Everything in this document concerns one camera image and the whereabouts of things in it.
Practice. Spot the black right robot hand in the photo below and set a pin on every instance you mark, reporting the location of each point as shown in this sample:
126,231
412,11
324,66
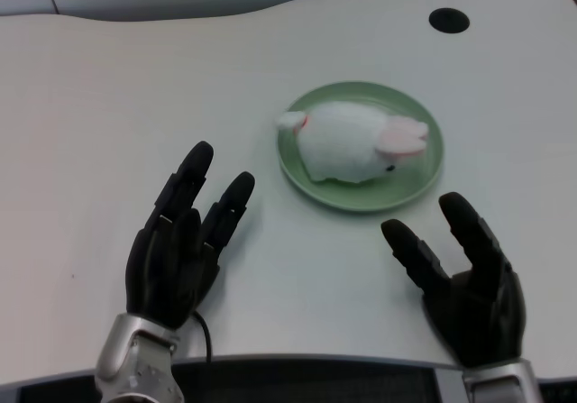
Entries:
482,299

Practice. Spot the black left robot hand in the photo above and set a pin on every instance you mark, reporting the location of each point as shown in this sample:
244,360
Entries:
180,259

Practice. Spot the white rabbit plush doll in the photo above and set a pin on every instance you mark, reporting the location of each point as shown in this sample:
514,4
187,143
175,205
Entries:
351,146

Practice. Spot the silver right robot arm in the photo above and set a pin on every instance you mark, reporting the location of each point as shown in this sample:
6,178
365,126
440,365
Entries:
500,382

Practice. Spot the green round plate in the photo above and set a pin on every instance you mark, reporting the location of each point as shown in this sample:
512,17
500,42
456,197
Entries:
405,186

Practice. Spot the black robot torso panel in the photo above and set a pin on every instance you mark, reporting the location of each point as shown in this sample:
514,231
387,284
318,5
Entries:
306,382

